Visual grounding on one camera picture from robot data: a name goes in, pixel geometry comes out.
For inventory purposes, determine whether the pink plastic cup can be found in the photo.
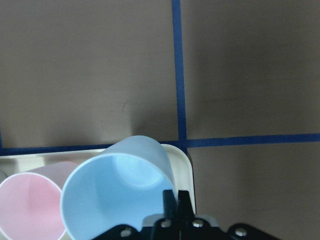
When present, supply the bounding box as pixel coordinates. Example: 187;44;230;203
0;161;78;240

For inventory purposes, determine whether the light blue plastic cup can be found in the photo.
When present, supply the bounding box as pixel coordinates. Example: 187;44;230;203
60;135;176;240

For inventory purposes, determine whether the cream rabbit print tray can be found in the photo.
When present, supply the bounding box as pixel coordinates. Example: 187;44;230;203
0;144;196;212

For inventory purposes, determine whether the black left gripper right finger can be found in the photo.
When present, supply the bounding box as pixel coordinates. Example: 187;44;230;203
178;190;195;220

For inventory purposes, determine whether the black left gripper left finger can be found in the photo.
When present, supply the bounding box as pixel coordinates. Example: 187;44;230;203
162;189;178;220

